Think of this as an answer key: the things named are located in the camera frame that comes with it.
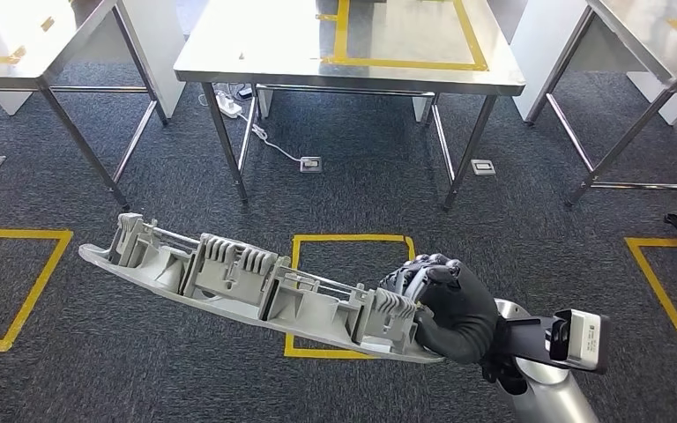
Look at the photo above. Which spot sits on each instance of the steel table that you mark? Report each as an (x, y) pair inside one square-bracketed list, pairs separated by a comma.
[(654, 29), (23, 35)]

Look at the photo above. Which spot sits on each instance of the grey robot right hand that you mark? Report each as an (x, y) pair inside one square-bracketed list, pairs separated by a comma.
[(461, 315)]

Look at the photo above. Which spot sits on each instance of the steel workbench with yellow tape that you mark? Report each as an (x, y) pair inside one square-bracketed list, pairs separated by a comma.
[(257, 41)]

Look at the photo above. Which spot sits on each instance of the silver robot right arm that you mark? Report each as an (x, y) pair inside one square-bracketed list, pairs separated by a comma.
[(554, 397)]

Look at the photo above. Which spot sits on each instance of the yellow floor tape square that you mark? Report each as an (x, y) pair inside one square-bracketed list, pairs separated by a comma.
[(664, 292)]

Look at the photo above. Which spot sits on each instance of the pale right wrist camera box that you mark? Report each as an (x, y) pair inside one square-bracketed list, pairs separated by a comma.
[(586, 344)]

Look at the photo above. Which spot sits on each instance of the white power strip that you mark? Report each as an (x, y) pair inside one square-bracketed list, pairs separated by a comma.
[(229, 106)]

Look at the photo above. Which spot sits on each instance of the grey plastic wheel hubcap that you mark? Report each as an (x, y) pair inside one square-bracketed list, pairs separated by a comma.
[(227, 274)]

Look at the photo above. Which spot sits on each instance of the black power adapter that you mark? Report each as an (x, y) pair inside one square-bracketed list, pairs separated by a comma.
[(245, 92)]

